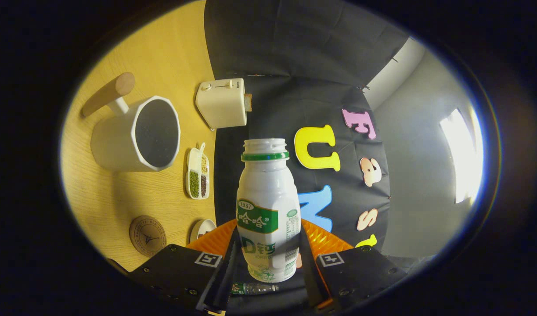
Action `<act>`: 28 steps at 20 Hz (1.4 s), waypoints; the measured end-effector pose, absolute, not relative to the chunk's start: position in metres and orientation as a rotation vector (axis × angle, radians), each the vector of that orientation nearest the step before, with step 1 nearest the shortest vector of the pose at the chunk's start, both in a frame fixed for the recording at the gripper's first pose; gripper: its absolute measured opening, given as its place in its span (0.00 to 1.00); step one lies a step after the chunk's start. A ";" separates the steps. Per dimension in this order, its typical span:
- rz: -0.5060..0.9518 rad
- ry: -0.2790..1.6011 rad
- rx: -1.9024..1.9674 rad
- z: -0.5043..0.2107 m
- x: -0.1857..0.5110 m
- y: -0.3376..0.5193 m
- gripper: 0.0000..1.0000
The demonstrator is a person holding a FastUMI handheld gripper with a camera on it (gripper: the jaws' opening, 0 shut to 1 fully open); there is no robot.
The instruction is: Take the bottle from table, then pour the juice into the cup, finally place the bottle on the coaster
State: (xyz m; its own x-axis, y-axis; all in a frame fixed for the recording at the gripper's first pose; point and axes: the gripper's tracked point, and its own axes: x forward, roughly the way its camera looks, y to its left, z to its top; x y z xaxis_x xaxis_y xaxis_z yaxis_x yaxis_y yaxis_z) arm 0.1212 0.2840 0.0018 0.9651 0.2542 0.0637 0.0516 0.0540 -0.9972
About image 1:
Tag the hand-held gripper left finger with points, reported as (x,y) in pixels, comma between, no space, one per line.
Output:
(226,281)

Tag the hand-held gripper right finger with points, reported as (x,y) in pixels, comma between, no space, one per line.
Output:
(310,281)

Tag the round wooden coaster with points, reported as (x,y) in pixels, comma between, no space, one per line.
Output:
(147,236)

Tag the white juice bottle green label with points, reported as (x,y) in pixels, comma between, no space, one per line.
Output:
(264,188)

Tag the clear plastic water bottle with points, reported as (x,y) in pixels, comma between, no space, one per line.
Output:
(255,288)

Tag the round white plate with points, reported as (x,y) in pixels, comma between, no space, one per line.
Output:
(201,229)

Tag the white divided dish with beans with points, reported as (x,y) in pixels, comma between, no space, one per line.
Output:
(193,184)

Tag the cream toaster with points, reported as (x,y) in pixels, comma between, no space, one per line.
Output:
(222,105)

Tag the toast slice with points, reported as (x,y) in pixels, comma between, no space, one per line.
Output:
(248,102)

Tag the black backdrop cloth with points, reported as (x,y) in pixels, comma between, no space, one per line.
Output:
(294,66)

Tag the wooden table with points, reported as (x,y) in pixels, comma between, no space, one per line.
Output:
(163,52)

